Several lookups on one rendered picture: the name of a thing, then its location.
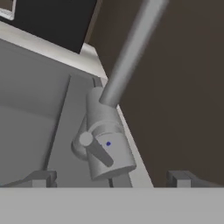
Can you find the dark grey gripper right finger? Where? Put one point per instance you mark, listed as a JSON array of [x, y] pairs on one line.
[[180, 179]]

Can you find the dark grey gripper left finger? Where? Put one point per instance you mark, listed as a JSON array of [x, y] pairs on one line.
[[40, 178]]

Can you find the grey sink basin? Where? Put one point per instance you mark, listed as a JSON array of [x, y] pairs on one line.
[[43, 116]]

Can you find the grey sink faucet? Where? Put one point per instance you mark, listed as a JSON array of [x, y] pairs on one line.
[[113, 116]]

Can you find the black hob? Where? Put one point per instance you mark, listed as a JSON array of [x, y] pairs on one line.
[[49, 20]]

